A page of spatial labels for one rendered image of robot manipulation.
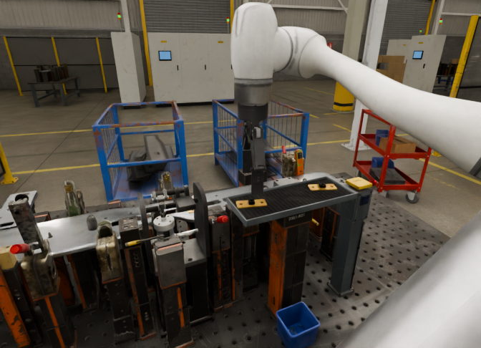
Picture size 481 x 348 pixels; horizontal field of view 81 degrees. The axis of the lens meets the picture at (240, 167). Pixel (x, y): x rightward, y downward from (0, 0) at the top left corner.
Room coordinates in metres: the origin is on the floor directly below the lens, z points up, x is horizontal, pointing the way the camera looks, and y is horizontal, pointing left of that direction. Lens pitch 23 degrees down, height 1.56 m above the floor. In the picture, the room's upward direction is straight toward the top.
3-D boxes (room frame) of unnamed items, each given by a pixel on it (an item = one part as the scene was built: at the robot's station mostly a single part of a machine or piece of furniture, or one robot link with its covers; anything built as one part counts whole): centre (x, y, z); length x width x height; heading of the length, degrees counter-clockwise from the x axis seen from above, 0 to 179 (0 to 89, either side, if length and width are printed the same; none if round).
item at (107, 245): (0.66, 0.38, 0.88); 0.11 x 0.09 x 0.37; 24
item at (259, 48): (0.71, -0.04, 1.58); 0.13 x 0.11 x 0.16; 134
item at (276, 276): (0.74, -0.15, 0.92); 0.10 x 0.08 x 0.45; 114
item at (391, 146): (3.04, -1.70, 0.49); 0.81 x 0.47 x 0.97; 1
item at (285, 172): (1.36, -0.27, 0.88); 0.15 x 0.11 x 0.36; 24
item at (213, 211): (0.78, 0.08, 0.89); 0.13 x 0.11 x 0.38; 24
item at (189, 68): (8.94, 1.41, 1.22); 2.40 x 0.54 x 2.45; 107
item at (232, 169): (3.45, -0.18, 0.47); 1.20 x 0.80 x 0.95; 18
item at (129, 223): (0.66, 0.31, 0.91); 0.07 x 0.05 x 0.42; 24
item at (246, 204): (0.70, -0.03, 1.17); 0.08 x 0.04 x 0.01; 99
